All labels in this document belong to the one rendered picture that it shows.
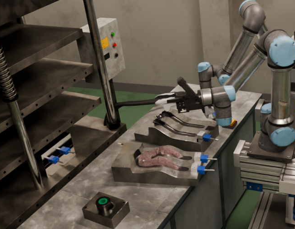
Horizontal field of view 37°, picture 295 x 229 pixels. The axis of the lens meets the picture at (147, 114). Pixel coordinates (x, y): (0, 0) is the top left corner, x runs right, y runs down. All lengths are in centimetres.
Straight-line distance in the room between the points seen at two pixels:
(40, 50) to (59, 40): 17
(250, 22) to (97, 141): 132
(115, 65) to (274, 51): 162
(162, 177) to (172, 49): 270
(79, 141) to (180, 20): 220
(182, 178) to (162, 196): 15
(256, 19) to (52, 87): 127
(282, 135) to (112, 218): 93
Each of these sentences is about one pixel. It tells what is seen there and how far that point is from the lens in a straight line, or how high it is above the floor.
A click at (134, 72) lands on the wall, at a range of 536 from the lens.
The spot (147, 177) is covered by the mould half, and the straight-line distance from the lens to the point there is 254.
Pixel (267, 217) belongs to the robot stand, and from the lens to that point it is 317.
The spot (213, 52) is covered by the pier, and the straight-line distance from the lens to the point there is 470.
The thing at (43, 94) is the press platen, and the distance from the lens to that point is 271.
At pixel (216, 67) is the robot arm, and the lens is 272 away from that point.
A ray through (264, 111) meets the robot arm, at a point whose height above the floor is 126.
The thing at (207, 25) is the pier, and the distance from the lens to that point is 461.
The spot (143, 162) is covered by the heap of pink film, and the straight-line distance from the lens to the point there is 258.
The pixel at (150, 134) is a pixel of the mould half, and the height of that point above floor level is 87.
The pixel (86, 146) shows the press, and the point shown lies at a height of 79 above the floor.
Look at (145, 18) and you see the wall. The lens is 501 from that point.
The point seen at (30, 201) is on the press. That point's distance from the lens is 271.
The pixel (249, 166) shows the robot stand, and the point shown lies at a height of 92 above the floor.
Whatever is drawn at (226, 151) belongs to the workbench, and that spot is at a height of 63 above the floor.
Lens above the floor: 237
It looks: 29 degrees down
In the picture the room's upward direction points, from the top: 9 degrees counter-clockwise
